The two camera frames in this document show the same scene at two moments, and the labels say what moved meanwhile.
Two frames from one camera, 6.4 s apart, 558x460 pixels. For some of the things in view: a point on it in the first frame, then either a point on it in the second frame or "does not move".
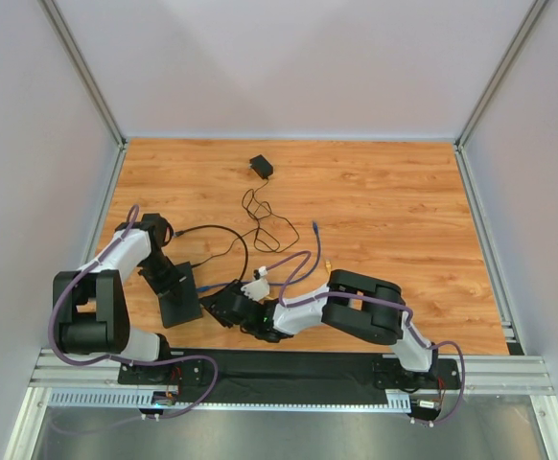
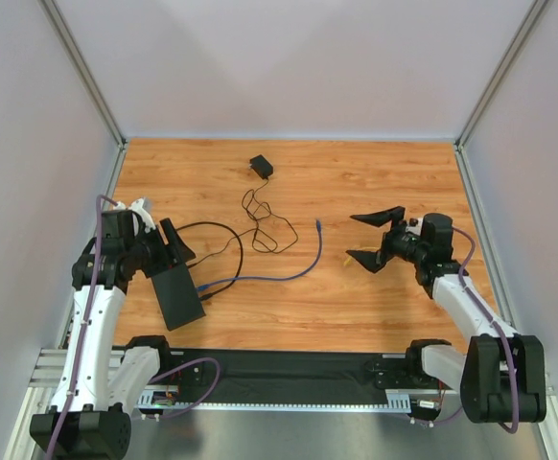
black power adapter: (262, 166) does not move
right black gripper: (222, 308) to (386, 241)
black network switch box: (181, 303) does not move
